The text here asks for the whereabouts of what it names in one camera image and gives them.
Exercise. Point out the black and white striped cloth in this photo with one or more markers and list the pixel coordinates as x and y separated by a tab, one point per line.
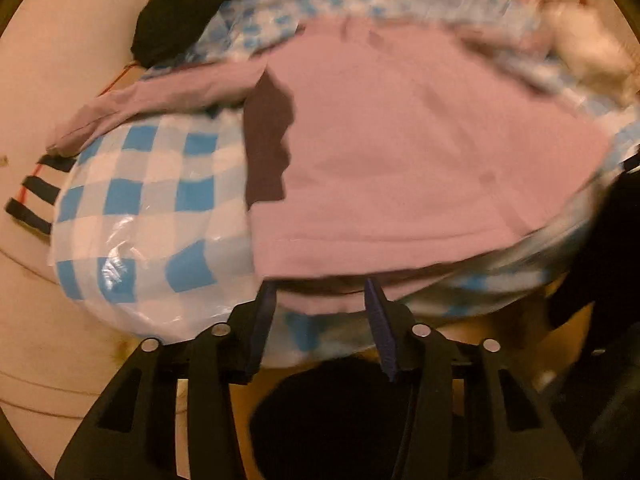
35	192

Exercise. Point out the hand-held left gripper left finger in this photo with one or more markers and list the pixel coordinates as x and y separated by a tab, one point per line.
264	310

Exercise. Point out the blue checked plastic table cover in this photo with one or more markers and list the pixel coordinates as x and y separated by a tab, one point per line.
150	200

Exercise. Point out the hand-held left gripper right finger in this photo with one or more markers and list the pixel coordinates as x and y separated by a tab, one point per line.
379	320

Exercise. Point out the pink and brown garment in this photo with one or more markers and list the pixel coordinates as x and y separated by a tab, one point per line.
400	160

